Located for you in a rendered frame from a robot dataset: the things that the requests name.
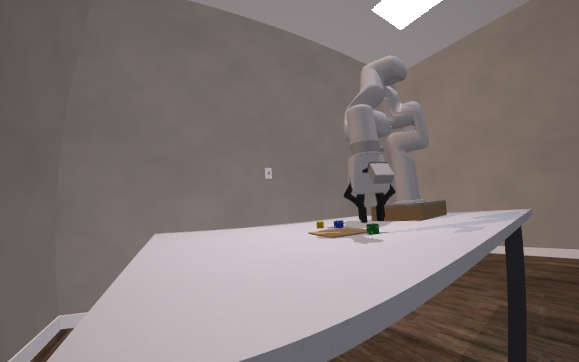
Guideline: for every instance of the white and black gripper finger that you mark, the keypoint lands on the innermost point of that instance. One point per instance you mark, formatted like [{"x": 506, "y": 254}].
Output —
[
  {"x": 381, "y": 201},
  {"x": 359, "y": 202}
]

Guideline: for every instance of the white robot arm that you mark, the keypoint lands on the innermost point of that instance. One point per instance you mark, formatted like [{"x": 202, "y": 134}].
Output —
[{"x": 364, "y": 124}]

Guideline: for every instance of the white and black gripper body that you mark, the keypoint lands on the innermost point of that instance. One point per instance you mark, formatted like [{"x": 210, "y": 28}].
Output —
[{"x": 361, "y": 182}]

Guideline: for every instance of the green die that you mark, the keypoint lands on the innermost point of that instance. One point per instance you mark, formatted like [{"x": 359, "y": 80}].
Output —
[{"x": 372, "y": 229}]

